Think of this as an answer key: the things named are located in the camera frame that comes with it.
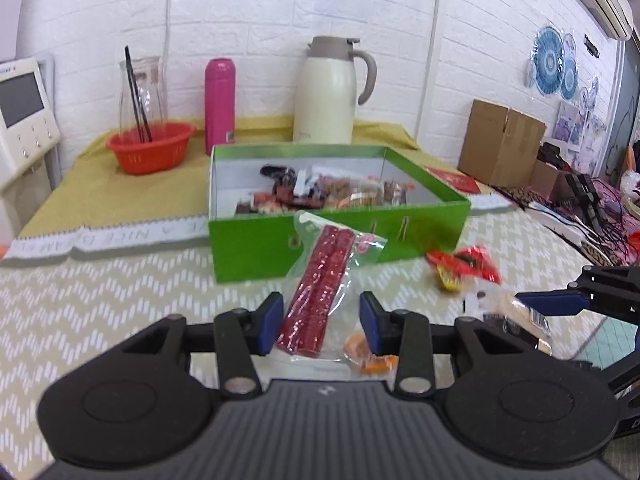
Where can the red plastic basket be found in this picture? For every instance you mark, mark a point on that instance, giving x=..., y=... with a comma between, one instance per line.
x=150, y=152

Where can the black stirring stick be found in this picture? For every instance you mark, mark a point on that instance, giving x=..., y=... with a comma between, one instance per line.
x=136, y=95

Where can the red roll snack packet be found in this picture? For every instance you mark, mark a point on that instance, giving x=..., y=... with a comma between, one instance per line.
x=320, y=285

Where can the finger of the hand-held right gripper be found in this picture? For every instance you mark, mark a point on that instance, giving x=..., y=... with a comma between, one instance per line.
x=550, y=304
x=625, y=370

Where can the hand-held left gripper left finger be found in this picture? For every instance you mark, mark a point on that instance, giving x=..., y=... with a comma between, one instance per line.
x=270, y=325

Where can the clear cracker packet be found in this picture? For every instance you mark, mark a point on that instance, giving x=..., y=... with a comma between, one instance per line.
x=510, y=317

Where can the white power strip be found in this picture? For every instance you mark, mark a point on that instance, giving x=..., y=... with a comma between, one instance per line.
x=555, y=222

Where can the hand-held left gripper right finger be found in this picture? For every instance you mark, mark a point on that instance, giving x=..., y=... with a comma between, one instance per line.
x=372, y=322

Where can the wall photos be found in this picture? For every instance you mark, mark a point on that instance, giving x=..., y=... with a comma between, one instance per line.
x=575, y=127

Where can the small cardboard box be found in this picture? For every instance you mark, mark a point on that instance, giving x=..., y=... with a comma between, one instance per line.
x=547, y=177

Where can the orange snack packet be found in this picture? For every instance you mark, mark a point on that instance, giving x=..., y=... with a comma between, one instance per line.
x=372, y=362

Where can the black device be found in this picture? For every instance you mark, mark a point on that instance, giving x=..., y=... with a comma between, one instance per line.
x=585, y=192

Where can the clear glass jar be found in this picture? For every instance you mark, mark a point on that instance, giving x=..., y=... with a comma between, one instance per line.
x=155, y=95

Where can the red envelope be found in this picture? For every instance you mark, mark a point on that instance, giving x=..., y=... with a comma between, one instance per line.
x=457, y=181

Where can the green cardboard box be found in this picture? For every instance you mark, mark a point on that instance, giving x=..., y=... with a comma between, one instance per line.
x=250, y=250

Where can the white machine with screen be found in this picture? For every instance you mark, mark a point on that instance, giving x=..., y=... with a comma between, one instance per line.
x=25, y=135

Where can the chevron patterned table mat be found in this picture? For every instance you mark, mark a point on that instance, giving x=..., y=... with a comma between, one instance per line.
x=125, y=285

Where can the pile of assorted snack packets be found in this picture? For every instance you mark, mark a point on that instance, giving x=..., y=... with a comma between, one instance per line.
x=325, y=190

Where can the large cardboard box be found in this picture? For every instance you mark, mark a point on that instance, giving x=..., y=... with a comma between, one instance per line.
x=500, y=145

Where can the cream thermos jug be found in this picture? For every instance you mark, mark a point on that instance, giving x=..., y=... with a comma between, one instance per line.
x=322, y=95

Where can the dark patterned cloth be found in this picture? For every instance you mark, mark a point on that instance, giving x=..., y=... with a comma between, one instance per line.
x=515, y=195

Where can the blue round wall decorations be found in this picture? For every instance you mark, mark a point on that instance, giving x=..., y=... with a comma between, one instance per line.
x=550, y=62

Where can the yellow tablecloth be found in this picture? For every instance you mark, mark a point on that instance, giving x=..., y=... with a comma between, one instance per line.
x=100, y=195

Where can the pink bottle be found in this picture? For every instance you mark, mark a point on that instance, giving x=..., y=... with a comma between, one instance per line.
x=220, y=105

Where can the white wall pipe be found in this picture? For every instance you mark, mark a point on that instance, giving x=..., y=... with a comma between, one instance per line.
x=432, y=35

